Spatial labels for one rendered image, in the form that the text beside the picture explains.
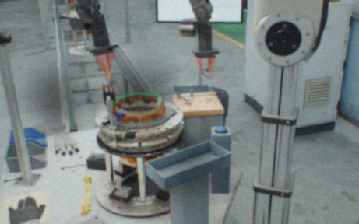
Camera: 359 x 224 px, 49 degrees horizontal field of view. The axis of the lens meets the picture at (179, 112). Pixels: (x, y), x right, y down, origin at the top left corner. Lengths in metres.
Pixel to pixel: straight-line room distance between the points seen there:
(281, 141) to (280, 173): 0.11
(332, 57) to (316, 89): 0.31
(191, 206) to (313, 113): 2.67
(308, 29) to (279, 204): 0.60
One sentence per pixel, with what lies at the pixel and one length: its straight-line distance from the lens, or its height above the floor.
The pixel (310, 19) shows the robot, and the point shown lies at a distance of 1.11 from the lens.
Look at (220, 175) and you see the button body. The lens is 1.52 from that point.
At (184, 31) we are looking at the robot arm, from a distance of 1.59.
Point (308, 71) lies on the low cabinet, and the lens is 3.62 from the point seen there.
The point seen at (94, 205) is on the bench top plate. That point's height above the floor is 0.78.
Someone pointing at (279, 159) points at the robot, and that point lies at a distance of 1.32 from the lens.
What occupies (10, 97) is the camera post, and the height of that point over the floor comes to 1.15.
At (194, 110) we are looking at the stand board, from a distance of 1.56.
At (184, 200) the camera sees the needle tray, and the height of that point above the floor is 0.95.
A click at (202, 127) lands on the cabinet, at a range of 1.60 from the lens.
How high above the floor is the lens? 1.67
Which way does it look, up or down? 23 degrees down
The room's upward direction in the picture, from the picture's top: 1 degrees counter-clockwise
